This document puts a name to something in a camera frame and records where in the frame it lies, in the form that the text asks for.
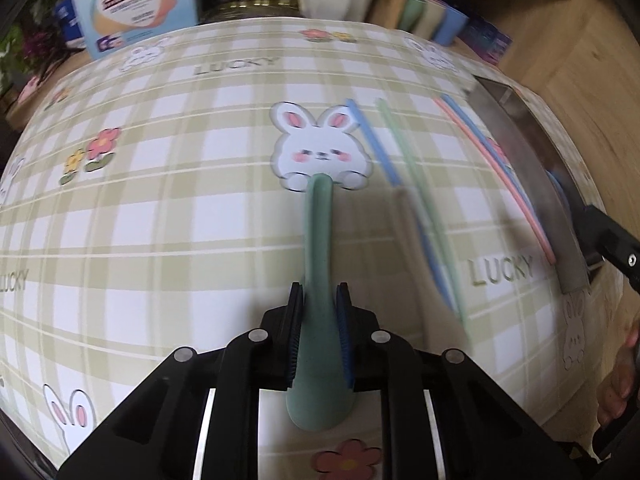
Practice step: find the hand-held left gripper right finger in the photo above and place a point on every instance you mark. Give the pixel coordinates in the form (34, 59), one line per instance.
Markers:
(344, 332)

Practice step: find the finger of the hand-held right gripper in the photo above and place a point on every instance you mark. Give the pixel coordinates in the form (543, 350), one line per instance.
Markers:
(615, 245)

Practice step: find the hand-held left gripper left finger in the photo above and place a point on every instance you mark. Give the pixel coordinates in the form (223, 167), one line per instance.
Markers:
(295, 332)

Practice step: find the stainless steel utensil tray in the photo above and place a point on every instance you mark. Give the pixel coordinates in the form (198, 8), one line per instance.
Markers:
(565, 250)

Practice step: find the pink chopstick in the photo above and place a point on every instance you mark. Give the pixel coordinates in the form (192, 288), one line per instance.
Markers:
(530, 217)

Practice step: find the light green spoon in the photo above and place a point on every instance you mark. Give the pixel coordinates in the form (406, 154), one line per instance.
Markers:
(317, 240)

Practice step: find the blue chopstick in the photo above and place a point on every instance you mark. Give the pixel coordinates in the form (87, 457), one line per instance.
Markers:
(372, 140)
(465, 117)

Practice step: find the green chopstick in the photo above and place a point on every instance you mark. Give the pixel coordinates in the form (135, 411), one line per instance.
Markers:
(400, 135)

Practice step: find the person's right hand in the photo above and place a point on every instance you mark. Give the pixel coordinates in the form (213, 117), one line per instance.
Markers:
(622, 385)

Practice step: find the checked bunny print tablecloth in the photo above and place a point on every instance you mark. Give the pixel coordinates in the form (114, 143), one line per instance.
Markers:
(175, 240)

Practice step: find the purple box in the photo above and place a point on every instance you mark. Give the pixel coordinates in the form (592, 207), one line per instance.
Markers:
(487, 40)

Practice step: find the blue cup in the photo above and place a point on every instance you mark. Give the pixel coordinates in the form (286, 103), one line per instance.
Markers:
(452, 25)

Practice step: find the beige cup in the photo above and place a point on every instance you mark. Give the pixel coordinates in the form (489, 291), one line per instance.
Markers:
(432, 20)

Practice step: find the green cup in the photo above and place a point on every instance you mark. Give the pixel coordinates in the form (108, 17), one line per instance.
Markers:
(411, 12)

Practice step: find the gold embossed tin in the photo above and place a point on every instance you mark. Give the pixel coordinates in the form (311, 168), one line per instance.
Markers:
(250, 10)

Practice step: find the small pink dish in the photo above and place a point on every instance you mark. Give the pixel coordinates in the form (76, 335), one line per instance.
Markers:
(30, 91)

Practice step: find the white and blue supplement box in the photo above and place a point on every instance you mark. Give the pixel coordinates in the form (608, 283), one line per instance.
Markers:
(135, 5)

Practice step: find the blue striped box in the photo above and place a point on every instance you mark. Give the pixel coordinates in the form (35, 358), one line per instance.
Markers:
(67, 20)

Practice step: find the purple flowers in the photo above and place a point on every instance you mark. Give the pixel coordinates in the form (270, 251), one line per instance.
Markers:
(30, 42)

